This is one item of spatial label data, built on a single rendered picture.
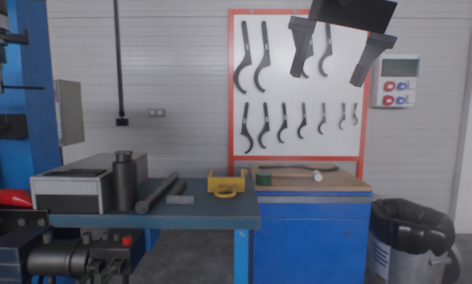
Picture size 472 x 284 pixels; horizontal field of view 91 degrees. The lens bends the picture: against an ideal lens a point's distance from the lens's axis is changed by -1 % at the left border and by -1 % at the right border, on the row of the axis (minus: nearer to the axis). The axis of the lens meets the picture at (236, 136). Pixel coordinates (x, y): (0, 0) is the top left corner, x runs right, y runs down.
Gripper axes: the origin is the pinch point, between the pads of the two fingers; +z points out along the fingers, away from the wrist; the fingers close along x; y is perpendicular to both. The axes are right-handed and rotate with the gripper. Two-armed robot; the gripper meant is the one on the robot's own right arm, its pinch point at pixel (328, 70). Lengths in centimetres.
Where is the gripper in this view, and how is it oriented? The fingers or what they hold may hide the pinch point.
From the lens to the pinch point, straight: 51.4
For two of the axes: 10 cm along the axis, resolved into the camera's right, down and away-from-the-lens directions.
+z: -1.7, 8.5, 5.0
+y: 0.9, 5.1, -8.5
